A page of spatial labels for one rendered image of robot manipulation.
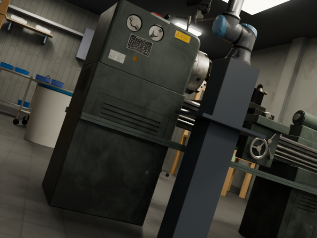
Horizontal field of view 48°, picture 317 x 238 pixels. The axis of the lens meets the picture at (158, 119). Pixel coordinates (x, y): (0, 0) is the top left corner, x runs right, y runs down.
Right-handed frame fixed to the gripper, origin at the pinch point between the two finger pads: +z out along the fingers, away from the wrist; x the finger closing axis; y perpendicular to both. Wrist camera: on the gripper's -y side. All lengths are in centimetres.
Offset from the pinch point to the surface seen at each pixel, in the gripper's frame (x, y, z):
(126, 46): -36, -26, 40
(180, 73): -12.5, 4.2, 42.0
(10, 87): 538, -523, 5
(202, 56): 7.1, 10.8, 20.4
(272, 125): 32, 69, 50
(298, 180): 67, 98, 79
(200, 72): 5.8, 12.9, 32.3
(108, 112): -31, -26, 80
